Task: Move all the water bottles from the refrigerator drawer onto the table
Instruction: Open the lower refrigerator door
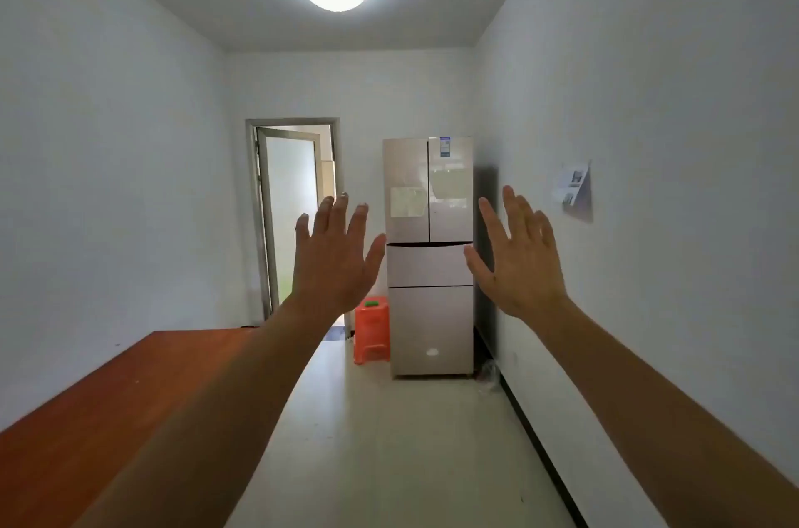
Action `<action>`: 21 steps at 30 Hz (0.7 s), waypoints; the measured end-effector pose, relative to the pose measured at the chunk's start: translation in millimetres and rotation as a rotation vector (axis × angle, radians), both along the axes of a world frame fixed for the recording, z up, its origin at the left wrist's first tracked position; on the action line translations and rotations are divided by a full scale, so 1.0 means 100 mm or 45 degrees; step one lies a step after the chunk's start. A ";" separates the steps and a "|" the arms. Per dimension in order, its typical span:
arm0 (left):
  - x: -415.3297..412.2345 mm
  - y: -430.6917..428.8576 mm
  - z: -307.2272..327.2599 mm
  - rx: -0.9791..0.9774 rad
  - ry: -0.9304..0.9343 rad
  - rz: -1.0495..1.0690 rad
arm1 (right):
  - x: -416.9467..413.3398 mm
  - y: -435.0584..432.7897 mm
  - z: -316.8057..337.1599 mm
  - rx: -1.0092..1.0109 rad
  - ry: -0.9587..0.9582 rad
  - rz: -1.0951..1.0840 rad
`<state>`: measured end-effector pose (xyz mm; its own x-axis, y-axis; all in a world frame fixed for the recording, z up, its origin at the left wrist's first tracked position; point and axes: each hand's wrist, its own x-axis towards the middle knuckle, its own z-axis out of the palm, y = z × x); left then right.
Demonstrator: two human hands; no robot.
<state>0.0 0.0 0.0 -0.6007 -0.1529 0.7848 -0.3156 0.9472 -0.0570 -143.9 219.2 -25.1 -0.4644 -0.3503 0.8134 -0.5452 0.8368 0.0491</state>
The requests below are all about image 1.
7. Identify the person's right hand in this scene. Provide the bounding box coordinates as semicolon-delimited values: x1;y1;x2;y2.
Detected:
463;185;570;320

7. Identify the white paper wall leaflet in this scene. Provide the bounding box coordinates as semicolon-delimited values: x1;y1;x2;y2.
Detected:
552;162;591;209

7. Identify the beige multi-door refrigerator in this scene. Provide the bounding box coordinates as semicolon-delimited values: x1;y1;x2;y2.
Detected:
382;136;475;379

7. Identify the orange plastic stool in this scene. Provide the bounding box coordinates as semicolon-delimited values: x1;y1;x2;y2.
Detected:
353;296;392;366

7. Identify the person's right forearm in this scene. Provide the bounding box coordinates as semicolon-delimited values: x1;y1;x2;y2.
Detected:
519;296;799;528

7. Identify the person's left forearm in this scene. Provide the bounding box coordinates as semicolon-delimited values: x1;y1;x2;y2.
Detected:
74;295;344;528

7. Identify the grey framed glass door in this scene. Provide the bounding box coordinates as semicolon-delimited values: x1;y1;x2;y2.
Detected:
255;127;323;320

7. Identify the person's left hand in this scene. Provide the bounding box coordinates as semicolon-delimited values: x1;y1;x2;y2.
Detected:
288;193;387;322

